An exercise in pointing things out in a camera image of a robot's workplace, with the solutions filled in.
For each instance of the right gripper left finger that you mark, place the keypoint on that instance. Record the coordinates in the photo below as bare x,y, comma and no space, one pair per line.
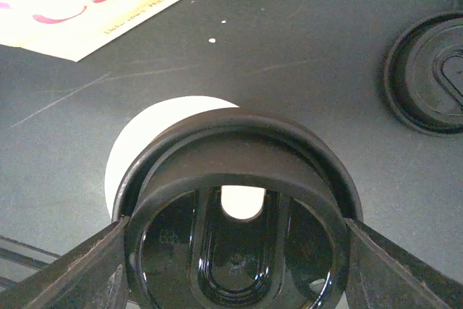
92,275

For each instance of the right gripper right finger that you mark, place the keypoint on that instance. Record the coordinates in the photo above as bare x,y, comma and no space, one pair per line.
384,275

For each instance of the single black cup lid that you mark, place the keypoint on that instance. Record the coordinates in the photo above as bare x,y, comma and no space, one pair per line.
230,208

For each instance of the black cup lid stack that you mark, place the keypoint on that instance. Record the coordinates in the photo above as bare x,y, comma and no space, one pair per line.
422,76

